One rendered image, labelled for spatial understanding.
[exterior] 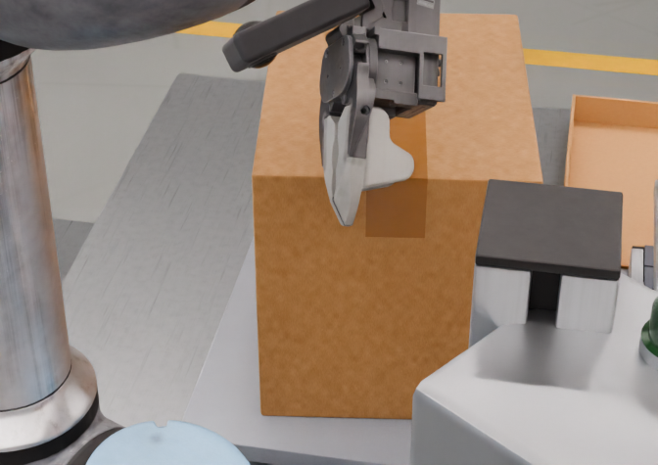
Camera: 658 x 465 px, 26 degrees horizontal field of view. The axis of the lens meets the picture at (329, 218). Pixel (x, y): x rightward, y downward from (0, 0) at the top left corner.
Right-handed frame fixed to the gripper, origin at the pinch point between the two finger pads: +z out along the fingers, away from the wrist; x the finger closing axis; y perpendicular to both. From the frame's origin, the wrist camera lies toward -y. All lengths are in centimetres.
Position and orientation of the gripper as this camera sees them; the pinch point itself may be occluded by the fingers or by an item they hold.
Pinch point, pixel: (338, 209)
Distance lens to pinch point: 110.7
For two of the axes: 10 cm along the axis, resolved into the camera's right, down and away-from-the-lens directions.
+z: -0.5, 9.9, -1.4
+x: -3.2, 1.1, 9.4
